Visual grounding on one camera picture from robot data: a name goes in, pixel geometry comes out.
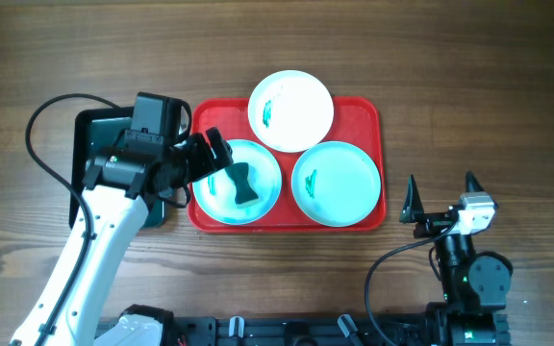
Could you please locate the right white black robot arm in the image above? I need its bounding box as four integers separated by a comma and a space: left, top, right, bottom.
400, 172, 514, 346

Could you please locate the black water tray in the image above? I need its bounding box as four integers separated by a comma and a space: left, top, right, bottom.
68, 106, 167, 230

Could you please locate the white plate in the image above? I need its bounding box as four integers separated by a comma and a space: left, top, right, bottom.
247, 70, 335, 153

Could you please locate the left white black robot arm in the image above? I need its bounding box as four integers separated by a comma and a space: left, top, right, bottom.
11, 128, 233, 345

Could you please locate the red plastic tray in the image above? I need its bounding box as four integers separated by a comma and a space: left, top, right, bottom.
188, 96, 387, 234

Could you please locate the green yellow sponge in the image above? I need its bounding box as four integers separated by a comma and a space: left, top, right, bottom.
225, 162, 260, 209

